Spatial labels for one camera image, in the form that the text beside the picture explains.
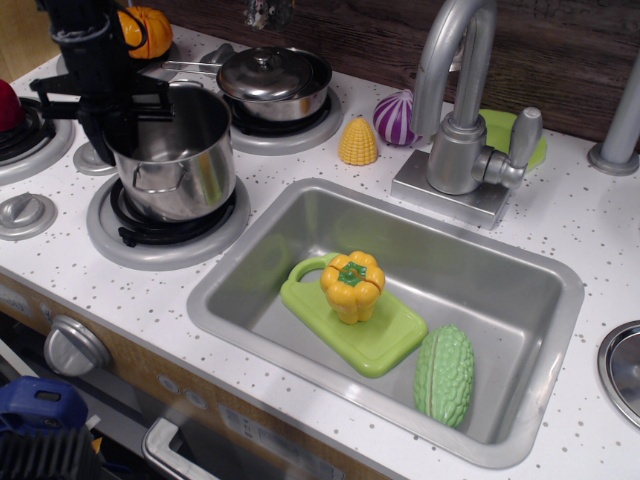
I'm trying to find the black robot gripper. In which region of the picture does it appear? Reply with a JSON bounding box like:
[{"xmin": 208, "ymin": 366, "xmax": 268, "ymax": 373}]
[{"xmin": 30, "ymin": 1, "xmax": 173, "ymax": 166}]

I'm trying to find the tall stainless steel pot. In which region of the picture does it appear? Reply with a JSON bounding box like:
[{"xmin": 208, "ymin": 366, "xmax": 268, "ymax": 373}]
[{"xmin": 104, "ymin": 82, "xmax": 236, "ymax": 222}]

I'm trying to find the silver stove knob upper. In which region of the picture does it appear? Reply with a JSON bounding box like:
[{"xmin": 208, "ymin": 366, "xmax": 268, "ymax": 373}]
[{"xmin": 73, "ymin": 142, "xmax": 117, "ymax": 176}]

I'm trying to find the silver stove knob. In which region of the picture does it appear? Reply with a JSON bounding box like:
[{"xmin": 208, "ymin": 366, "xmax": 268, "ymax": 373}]
[
  {"xmin": 1, "ymin": 192, "xmax": 57, "ymax": 241},
  {"xmin": 73, "ymin": 142, "xmax": 117, "ymax": 176}
]

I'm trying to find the front left stove burner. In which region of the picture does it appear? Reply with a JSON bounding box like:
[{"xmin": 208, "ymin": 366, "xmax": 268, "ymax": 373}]
[{"xmin": 1, "ymin": 97, "xmax": 75, "ymax": 186}]

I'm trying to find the front right black stove burner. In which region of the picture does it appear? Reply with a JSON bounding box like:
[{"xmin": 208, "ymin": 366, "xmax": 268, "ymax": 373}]
[{"xmin": 86, "ymin": 176, "xmax": 251, "ymax": 271}]

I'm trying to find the silver stove knob lower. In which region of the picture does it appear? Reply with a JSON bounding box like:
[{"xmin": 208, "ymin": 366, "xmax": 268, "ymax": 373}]
[{"xmin": 1, "ymin": 192, "xmax": 57, "ymax": 241}]

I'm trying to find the back right stove burner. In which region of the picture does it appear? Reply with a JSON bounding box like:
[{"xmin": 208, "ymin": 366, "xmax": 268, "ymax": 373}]
[{"xmin": 231, "ymin": 88, "xmax": 344, "ymax": 156}]

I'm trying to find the red toy vegetable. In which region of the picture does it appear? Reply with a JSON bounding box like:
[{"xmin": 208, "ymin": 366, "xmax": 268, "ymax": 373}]
[{"xmin": 0, "ymin": 79, "xmax": 26, "ymax": 132}]

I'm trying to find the orange toy pumpkin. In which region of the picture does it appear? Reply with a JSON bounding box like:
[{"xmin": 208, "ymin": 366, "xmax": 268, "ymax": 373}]
[{"xmin": 118, "ymin": 6, "xmax": 173, "ymax": 60}]

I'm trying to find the steel saucepan with lid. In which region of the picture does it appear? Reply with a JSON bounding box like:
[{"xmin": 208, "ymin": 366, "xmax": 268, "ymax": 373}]
[{"xmin": 161, "ymin": 47, "xmax": 333, "ymax": 122}]

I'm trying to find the hanging speckled object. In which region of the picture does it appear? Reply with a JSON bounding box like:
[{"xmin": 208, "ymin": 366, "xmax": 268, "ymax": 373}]
[{"xmin": 244, "ymin": 0, "xmax": 296, "ymax": 31}]

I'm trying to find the silver oven dial knob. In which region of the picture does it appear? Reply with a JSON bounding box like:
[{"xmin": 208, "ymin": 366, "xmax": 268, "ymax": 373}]
[{"xmin": 44, "ymin": 315, "xmax": 111, "ymax": 377}]

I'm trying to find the yellow toy corn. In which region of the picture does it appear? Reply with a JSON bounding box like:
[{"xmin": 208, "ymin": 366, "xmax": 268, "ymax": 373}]
[{"xmin": 338, "ymin": 117, "xmax": 378, "ymax": 166}]

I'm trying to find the purple striped toy onion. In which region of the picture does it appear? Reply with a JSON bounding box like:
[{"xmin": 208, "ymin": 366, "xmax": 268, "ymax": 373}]
[{"xmin": 373, "ymin": 89, "xmax": 422, "ymax": 146}]

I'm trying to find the blue plastic clamp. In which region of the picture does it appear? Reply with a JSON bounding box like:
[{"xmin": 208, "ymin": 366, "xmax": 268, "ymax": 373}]
[{"xmin": 1, "ymin": 376, "xmax": 88, "ymax": 436}]

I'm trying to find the yellow toy bell pepper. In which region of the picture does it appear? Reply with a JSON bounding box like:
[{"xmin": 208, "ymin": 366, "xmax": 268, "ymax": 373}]
[{"xmin": 320, "ymin": 251, "xmax": 386, "ymax": 325}]

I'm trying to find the black ribbed block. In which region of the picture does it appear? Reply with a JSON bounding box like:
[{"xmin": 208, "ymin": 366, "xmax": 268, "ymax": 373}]
[{"xmin": 1, "ymin": 429, "xmax": 104, "ymax": 479}]

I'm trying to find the green plastic cutting board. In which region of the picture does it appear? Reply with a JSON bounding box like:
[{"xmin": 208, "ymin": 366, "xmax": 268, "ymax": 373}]
[{"xmin": 280, "ymin": 253, "xmax": 428, "ymax": 378}]

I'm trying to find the silver toy faucet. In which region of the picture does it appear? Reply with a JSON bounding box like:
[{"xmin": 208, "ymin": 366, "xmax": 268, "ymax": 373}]
[{"xmin": 391, "ymin": 0, "xmax": 543, "ymax": 230}]

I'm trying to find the green plastic plate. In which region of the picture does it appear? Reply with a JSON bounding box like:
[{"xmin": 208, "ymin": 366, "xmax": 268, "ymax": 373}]
[{"xmin": 479, "ymin": 109, "xmax": 547, "ymax": 172}]

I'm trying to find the green toy bitter gourd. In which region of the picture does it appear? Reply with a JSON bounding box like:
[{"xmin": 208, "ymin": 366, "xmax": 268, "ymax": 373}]
[{"xmin": 413, "ymin": 324, "xmax": 475, "ymax": 428}]

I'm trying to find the silver round bowl rim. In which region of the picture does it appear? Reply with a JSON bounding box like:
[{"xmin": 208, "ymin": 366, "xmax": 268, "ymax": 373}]
[{"xmin": 597, "ymin": 320, "xmax": 639, "ymax": 427}]

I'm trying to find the silver oven door handle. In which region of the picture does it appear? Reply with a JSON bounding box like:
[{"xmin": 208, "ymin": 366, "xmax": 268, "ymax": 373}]
[{"xmin": 141, "ymin": 417, "xmax": 242, "ymax": 479}]

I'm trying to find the silver post with base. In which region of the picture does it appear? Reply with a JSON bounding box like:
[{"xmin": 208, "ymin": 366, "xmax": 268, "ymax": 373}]
[{"xmin": 588, "ymin": 58, "xmax": 639, "ymax": 176}]

